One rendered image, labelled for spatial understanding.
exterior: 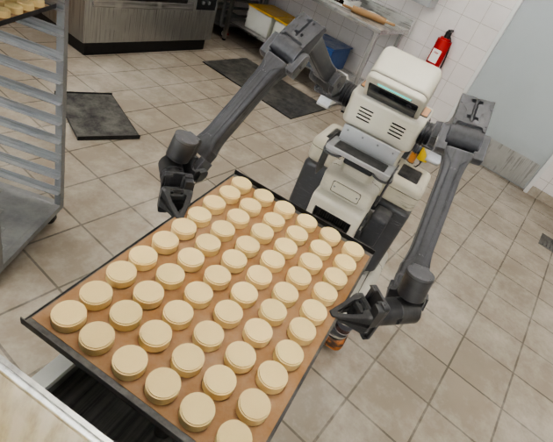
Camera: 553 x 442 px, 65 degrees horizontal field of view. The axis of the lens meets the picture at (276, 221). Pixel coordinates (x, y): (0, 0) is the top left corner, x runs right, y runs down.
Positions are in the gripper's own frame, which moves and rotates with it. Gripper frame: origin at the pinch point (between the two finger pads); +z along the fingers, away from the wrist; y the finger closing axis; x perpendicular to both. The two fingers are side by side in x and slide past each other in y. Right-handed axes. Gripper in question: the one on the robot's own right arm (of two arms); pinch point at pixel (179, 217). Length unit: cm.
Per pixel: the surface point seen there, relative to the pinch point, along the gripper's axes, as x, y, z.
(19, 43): -44, -15, -111
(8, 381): -22, 31, 53
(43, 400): -20, 32, 55
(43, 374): -22.8, -10.1, 28.5
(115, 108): -2, -101, -236
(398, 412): 115, -100, 7
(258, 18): 151, -66, -434
